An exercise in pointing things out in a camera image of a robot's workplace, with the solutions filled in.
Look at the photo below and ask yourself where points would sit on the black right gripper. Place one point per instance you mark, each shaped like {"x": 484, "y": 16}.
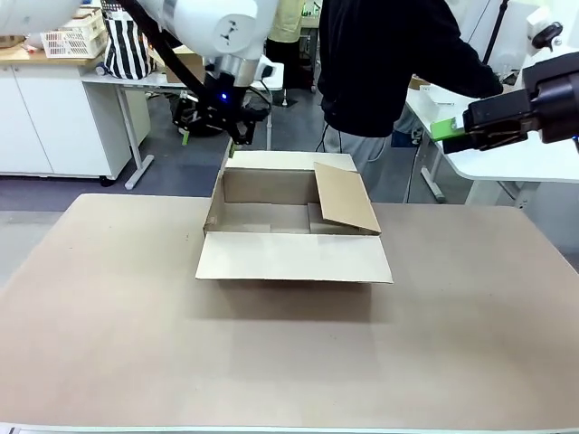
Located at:
{"x": 561, "y": 108}

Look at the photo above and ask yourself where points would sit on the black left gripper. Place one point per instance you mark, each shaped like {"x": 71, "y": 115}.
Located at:
{"x": 224, "y": 106}

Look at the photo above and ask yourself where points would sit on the brown cardboard shipping box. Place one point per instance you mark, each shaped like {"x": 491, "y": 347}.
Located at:
{"x": 294, "y": 262}

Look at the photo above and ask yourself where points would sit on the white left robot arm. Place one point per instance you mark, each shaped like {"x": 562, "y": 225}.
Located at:
{"x": 217, "y": 27}

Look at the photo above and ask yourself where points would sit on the person's forearm in black sleeve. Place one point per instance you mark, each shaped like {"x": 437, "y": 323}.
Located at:
{"x": 479, "y": 74}

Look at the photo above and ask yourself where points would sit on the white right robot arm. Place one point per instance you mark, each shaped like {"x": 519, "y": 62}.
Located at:
{"x": 539, "y": 19}

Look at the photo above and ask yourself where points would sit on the flat white box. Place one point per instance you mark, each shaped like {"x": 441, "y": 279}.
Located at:
{"x": 435, "y": 96}

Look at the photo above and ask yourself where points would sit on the white curved desk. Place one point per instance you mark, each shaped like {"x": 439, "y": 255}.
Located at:
{"x": 506, "y": 163}

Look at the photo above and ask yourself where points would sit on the small brown cardboard carton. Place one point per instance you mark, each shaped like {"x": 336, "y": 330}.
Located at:
{"x": 190, "y": 65}

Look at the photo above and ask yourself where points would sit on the white desk with grey legs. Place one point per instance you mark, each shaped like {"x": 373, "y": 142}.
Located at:
{"x": 135, "y": 81}

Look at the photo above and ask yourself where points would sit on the black tripod stand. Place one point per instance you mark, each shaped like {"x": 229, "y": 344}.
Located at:
{"x": 494, "y": 31}

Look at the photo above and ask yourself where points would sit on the black white striped bag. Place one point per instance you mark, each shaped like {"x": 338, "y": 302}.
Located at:
{"x": 126, "y": 45}

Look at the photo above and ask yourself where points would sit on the person in yellow jacket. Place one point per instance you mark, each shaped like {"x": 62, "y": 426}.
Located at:
{"x": 289, "y": 22}

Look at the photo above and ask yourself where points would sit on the person in black sweater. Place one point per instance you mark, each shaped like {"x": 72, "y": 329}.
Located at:
{"x": 380, "y": 63}

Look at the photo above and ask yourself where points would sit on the white plastic lattice basket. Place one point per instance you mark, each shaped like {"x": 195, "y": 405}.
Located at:
{"x": 72, "y": 40}

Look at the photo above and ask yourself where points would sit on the white storage cabinet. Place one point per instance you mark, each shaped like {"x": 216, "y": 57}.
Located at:
{"x": 45, "y": 122}

